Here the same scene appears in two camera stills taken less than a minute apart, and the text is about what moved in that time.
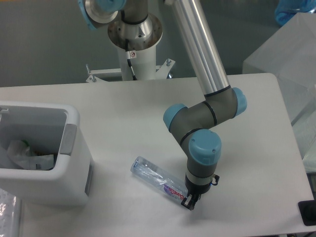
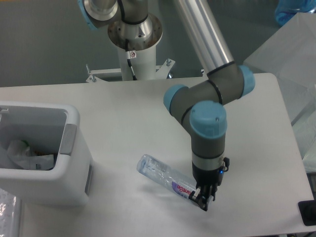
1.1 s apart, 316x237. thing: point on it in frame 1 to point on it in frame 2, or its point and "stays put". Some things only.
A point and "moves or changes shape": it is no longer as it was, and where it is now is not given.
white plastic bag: [19, 154] stays put
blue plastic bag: [286, 10] stays put
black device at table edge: [307, 209] stays put
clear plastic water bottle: [166, 181] moves or changes shape
